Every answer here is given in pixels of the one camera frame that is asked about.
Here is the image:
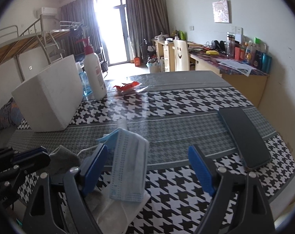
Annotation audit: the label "grey sock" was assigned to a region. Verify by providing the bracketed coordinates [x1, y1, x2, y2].
[46, 145, 81, 175]

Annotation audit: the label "blue face mask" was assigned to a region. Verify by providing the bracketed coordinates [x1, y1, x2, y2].
[97, 128, 149, 202]

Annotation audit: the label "blue plaid quilt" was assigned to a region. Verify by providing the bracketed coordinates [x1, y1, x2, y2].
[0, 98, 24, 130]

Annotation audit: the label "white foam box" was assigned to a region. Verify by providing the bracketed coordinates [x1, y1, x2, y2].
[12, 55, 83, 133]

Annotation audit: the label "black smartphone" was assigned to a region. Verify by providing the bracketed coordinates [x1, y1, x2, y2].
[218, 107, 272, 171]

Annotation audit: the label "white pump lotion bottle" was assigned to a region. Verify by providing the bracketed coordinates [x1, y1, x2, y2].
[76, 37, 107, 100]

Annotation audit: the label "metal bunk bed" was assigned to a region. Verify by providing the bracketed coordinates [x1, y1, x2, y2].
[0, 16, 77, 77]

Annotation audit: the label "red snack packet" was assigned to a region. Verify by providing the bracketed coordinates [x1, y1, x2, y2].
[114, 81, 148, 95]

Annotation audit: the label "houndstooth tablecloth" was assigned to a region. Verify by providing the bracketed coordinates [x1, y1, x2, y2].
[8, 71, 295, 233]

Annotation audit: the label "orange box on floor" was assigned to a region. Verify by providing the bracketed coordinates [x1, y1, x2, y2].
[134, 57, 141, 66]

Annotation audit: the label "wooden desk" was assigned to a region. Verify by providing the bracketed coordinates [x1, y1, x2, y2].
[153, 40, 268, 107]

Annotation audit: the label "white bucket on floor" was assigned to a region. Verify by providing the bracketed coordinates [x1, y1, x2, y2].
[146, 58, 161, 74]

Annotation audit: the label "white air conditioner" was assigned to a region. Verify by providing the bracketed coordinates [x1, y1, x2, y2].
[36, 7, 58, 19]

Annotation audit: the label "papers on desk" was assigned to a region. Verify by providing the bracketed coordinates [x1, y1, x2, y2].
[216, 59, 256, 77]

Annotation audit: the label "left brown curtain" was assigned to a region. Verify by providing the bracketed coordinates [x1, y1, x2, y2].
[60, 0, 101, 56]

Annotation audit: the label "brown curtain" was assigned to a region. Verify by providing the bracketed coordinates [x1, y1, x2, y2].
[60, 0, 101, 56]
[126, 0, 169, 58]

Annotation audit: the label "teal bottle on desk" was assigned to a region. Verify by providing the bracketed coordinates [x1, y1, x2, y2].
[262, 53, 272, 74]

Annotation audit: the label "smiley wooden chair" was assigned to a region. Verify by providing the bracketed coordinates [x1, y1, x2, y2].
[173, 40, 190, 71]

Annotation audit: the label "glass balcony door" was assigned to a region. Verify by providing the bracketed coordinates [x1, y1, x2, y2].
[93, 0, 130, 66]

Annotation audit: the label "yellow object on desk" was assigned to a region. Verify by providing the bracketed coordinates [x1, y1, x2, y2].
[206, 50, 219, 56]

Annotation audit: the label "right brown curtain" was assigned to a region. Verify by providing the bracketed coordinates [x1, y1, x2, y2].
[126, 0, 169, 58]

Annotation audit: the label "cartoon wall picture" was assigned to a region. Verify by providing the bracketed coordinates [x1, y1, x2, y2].
[212, 0, 230, 23]

